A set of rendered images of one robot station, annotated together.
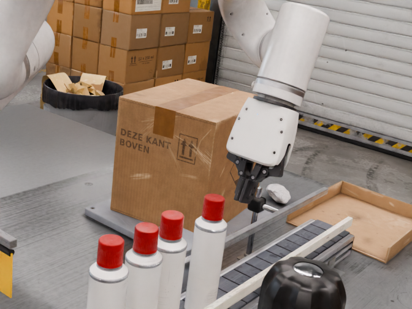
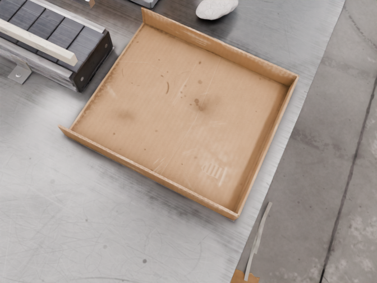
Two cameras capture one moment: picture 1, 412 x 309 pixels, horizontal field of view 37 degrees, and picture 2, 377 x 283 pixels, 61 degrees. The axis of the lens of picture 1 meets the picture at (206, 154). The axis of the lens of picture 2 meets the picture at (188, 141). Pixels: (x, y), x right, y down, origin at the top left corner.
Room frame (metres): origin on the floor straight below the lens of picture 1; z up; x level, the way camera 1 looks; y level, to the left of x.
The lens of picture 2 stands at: (1.38, -0.64, 1.32)
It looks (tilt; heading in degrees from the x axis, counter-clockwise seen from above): 69 degrees down; 74
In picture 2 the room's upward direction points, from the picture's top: 8 degrees clockwise
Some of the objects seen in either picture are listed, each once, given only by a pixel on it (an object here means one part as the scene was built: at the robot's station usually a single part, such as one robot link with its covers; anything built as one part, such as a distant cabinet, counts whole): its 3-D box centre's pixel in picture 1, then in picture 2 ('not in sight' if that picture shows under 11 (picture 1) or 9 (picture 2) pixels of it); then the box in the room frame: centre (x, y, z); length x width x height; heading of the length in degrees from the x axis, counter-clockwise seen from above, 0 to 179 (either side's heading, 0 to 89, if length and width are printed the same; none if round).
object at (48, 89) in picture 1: (82, 118); not in sight; (3.31, 0.72, 0.43); 0.44 x 0.43 x 0.39; 57
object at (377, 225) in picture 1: (361, 217); (184, 105); (1.43, -0.41, 0.85); 0.30 x 0.26 x 0.04; 145
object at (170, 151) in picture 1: (193, 152); not in sight; (1.37, 0.03, 0.99); 0.30 x 0.24 x 0.27; 154
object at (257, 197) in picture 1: (262, 225); not in sight; (1.17, -0.14, 0.91); 0.07 x 0.03 x 0.16; 55
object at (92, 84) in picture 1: (83, 103); not in sight; (3.39, 0.73, 0.50); 0.42 x 0.41 x 0.28; 147
